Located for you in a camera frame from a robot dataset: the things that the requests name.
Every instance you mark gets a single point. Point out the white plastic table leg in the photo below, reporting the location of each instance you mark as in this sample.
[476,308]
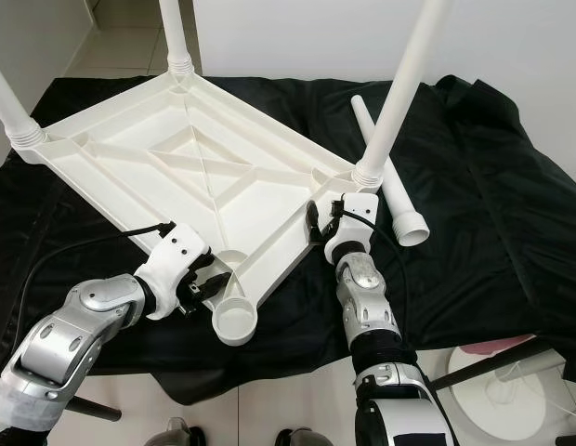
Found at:
[404,214]
[14,111]
[175,32]
[404,84]

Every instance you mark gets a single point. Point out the white plastic table top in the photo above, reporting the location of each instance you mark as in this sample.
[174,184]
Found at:
[139,158]

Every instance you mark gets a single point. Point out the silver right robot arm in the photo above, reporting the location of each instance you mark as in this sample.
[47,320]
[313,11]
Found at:
[367,307]

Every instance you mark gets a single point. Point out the grey robot left foot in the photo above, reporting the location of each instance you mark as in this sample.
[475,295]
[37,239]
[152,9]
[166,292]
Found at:
[175,434]

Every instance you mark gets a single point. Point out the grey robot foot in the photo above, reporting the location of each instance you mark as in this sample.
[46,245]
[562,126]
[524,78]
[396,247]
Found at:
[305,439]
[175,434]

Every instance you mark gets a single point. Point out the black cloth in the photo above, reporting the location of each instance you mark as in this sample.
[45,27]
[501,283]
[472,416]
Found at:
[502,214]

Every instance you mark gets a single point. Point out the grey robot right foot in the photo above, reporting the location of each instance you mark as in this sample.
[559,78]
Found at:
[305,439]

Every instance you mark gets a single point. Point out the pink plastic seat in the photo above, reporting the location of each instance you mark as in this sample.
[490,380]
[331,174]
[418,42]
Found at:
[497,344]

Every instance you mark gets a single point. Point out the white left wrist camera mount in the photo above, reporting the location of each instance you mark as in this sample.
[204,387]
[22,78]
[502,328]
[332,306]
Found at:
[176,260]

